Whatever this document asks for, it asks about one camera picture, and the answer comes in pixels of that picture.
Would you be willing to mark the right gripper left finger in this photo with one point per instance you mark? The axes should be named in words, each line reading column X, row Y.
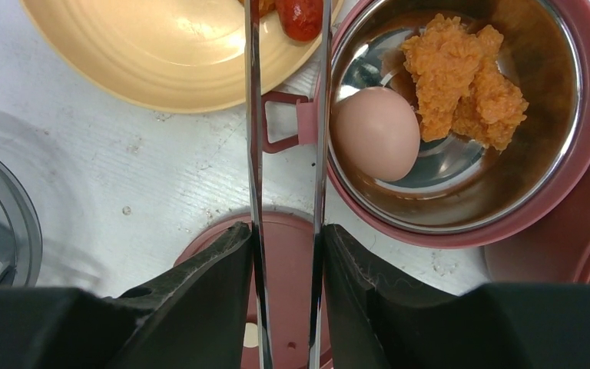
column 192, row 316

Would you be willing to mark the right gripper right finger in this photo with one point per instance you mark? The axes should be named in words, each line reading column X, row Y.
column 381, row 317

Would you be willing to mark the red steel bowl tall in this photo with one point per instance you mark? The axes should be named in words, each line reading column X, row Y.
column 555, row 249

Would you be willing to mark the beige egg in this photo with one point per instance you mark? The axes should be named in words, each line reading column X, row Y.
column 376, row 131

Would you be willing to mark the orange fried food pieces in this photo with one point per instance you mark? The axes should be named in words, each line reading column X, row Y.
column 459, row 87

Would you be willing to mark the orange plastic plate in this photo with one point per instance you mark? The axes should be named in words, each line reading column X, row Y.
column 173, row 56

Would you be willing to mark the metal tongs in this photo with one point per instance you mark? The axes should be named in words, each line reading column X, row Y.
column 254, row 116

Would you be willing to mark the red round lid left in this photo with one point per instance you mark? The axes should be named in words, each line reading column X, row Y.
column 289, row 254

